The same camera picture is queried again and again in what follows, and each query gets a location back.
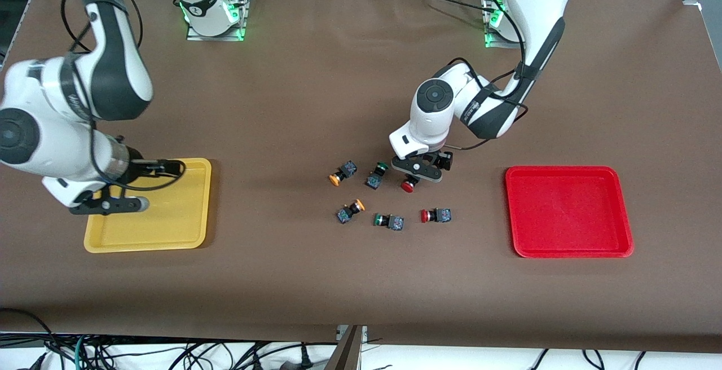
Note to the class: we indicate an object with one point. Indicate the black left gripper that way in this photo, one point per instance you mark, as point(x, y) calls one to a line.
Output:
point(444, 160)

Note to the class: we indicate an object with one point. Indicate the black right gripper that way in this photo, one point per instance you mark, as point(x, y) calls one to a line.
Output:
point(137, 168)

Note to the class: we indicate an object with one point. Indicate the red push button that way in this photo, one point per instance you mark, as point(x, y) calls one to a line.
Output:
point(443, 215)
point(407, 186)

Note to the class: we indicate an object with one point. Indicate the yellow push button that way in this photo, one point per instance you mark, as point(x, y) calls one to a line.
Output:
point(347, 168)
point(345, 215)

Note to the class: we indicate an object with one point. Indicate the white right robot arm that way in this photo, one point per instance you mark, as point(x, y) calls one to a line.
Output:
point(113, 65)

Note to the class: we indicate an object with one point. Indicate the yellow plastic tray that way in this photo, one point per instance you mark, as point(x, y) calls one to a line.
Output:
point(169, 217)

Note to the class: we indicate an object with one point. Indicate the green push button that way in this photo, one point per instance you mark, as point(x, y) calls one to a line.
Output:
point(373, 180)
point(395, 223)

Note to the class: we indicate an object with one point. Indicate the red plastic tray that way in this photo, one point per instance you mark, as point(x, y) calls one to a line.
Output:
point(567, 212)

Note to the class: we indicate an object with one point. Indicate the brown table mat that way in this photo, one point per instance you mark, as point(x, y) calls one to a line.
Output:
point(316, 93)

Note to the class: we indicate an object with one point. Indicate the dark metal beam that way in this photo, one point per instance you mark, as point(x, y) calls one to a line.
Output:
point(345, 353)

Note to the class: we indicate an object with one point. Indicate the black power plug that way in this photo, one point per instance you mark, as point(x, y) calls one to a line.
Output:
point(306, 359)

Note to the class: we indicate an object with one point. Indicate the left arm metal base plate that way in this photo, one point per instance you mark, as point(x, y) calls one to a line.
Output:
point(493, 43)

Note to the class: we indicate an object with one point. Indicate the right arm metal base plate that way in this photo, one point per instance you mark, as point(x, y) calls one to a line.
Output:
point(194, 35)

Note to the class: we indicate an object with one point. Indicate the silver metal bracket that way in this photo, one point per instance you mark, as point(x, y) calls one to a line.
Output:
point(340, 333)

